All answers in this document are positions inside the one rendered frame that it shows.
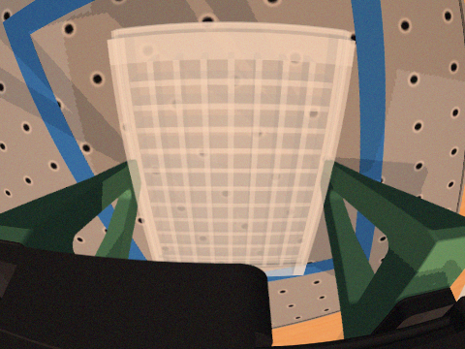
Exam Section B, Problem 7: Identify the beige gridded plate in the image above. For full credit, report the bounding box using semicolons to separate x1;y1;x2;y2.
108;21;356;276

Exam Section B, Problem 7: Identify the blue tape outline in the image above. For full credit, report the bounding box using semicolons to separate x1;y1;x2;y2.
3;0;386;275

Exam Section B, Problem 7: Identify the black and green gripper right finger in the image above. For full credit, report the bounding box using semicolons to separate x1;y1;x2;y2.
324;161;465;339

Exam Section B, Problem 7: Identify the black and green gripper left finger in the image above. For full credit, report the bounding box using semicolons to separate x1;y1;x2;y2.
0;161;138;259

